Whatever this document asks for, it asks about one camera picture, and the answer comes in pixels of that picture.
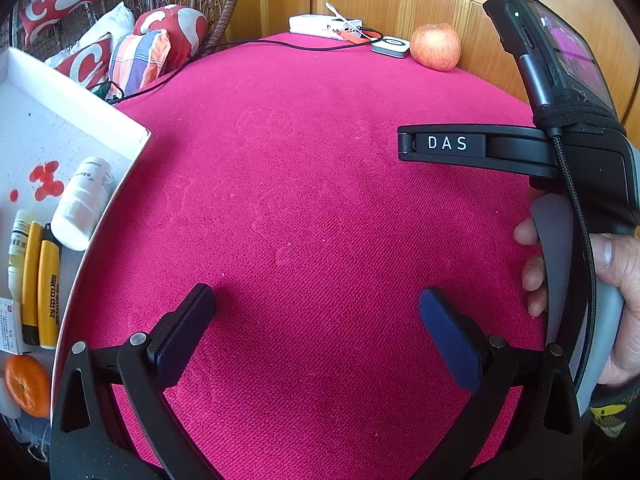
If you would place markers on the white cardboard tray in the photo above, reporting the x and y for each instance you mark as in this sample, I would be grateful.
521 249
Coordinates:
50 130

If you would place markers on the round red white pillow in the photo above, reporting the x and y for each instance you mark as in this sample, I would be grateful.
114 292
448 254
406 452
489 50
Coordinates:
175 27

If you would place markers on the small white grey device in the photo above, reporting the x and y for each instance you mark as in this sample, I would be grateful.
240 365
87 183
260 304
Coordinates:
391 46

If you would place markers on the plaid pillow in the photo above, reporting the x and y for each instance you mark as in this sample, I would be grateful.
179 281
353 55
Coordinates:
137 62

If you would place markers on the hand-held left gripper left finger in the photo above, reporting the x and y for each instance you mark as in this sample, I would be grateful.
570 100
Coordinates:
182 332

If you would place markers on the square red white pillow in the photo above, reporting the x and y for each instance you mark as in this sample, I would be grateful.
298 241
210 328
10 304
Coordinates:
87 62

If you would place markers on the white rectangular box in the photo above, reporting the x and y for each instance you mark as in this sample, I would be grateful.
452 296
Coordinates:
315 25

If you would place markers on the person's right hand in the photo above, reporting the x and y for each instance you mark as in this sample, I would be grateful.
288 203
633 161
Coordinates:
622 270

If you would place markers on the red and white small carton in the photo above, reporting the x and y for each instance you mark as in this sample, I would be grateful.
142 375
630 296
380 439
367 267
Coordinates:
10 325

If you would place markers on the white plastic bottle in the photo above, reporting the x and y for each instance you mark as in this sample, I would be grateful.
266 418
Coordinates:
82 205

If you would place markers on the small red white pillow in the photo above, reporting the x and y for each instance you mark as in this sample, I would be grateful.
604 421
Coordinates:
57 2

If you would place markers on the red apple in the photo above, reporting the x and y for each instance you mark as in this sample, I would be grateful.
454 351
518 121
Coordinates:
436 45

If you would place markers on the red tablecloth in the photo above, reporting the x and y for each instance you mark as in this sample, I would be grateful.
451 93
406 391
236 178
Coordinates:
310 210

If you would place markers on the green fabric item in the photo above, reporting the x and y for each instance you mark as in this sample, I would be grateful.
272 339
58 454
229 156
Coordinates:
103 91

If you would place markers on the small white dropper bottle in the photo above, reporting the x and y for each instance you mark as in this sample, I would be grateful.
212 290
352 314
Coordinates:
17 250

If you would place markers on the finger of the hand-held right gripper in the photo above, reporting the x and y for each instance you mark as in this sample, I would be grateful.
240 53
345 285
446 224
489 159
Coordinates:
510 147

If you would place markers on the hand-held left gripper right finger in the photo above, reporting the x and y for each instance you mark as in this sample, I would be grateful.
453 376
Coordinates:
445 335

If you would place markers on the orange mandarin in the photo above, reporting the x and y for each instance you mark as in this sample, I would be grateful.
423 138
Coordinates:
27 385

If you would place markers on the yellow tube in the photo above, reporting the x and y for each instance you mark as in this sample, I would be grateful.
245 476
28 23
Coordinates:
49 300
31 280

